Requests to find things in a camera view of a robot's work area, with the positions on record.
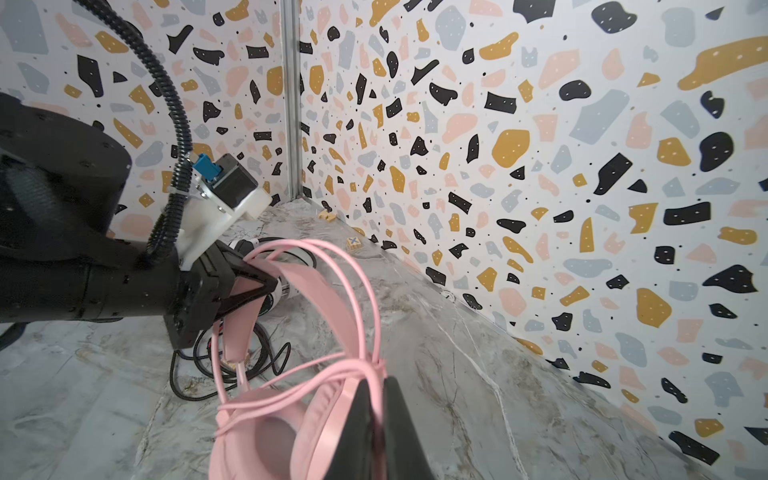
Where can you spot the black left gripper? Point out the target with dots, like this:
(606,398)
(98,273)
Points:
(219,283)

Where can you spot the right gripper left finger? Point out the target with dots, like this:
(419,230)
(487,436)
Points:
(354,455)

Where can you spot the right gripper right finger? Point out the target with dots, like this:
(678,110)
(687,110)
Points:
(404,456)

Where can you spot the pink headphones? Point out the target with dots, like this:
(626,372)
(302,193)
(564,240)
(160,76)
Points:
(289,427)

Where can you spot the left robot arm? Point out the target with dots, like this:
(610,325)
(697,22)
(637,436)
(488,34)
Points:
(61,185)

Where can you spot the white black headphones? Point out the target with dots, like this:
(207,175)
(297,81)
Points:
(295,255)

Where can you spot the wooden jigsaw piece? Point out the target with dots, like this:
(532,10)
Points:
(327,216)

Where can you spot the wooden tile blue cross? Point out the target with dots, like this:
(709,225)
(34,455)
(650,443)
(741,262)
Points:
(353,243)

